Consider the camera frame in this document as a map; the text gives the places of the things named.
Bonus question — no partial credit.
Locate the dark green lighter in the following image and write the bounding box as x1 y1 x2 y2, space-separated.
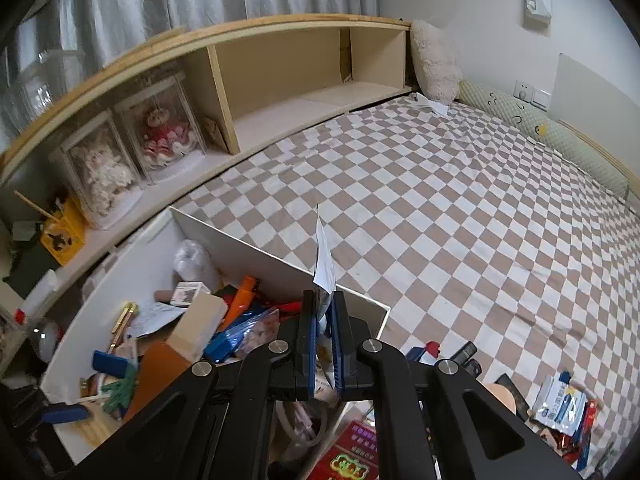
447 341 476 363

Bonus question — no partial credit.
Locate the green clothes peg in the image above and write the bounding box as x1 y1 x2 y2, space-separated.
100 365 140 411

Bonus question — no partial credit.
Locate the white fluffy pillow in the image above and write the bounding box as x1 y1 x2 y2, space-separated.
410 19 463 106

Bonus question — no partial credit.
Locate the green bolster pillow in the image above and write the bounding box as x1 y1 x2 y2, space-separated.
457 80 633 206

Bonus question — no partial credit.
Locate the blue white sachet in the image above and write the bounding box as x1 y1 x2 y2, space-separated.
312 203 338 341
560 372 590 436
531 375 576 433

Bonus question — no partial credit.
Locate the red tube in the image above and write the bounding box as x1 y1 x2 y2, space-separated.
260 301 305 317

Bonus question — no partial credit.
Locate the white folded paper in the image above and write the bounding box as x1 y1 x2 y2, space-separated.
415 92 451 116

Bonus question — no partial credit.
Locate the yellow box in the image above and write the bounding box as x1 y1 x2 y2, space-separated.
40 200 88 267

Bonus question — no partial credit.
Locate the sketched paper sheet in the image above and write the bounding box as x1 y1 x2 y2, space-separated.
127 302 188 338

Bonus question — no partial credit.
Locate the red box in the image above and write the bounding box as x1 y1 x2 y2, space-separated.
312 420 386 480

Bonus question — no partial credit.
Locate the white bottle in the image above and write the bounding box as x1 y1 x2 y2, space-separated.
15 270 58 323

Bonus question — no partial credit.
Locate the white headboard panel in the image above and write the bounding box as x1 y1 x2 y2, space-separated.
552 52 640 161

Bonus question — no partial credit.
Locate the orange tube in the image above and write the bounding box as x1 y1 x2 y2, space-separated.
218 275 261 333

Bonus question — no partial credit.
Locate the orange brown card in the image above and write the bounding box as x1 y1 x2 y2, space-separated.
122 340 193 423

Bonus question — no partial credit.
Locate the white doll display case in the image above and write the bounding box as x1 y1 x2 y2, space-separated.
50 110 146 231

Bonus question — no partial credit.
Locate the red doll display case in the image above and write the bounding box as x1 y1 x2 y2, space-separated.
114 72 208 188

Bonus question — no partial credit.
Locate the white wall switch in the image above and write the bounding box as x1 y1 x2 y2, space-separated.
514 80 551 111

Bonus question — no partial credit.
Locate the wooden stick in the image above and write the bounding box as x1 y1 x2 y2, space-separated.
12 190 58 221

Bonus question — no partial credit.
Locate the small picture box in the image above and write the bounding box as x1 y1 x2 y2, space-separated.
170 282 213 308

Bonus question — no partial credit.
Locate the small brown card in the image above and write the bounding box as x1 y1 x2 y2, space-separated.
202 117 228 153

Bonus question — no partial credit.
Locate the blue plastic case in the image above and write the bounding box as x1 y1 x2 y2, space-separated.
92 350 137 377

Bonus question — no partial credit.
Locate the dark green box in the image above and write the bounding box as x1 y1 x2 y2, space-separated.
7 240 61 298

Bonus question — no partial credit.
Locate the white storage box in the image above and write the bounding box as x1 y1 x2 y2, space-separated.
39 205 392 467

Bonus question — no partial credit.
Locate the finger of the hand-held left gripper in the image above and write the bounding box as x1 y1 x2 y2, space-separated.
41 404 90 425

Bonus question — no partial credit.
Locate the beige box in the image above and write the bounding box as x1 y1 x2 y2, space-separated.
166 291 230 363

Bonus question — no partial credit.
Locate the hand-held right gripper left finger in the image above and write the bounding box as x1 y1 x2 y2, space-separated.
75 291 317 480

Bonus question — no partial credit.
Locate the white light bulb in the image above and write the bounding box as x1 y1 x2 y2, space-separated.
27 320 63 363

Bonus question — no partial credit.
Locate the grey curtain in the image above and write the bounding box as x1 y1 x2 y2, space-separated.
0 0 381 136

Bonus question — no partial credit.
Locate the clear plastic bag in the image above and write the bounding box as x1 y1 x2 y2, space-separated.
174 239 221 291

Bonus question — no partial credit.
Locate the white tubing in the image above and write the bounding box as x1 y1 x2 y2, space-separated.
277 400 331 451

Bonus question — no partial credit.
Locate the wooden lid with white ring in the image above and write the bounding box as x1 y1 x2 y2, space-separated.
482 382 526 411

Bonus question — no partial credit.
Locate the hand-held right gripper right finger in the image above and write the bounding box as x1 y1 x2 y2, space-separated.
334 291 581 480

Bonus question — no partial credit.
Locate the wooden bedside shelf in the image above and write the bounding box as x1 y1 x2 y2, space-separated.
0 14 417 306

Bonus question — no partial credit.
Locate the blue snack bag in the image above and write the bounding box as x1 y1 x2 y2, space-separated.
202 307 281 363

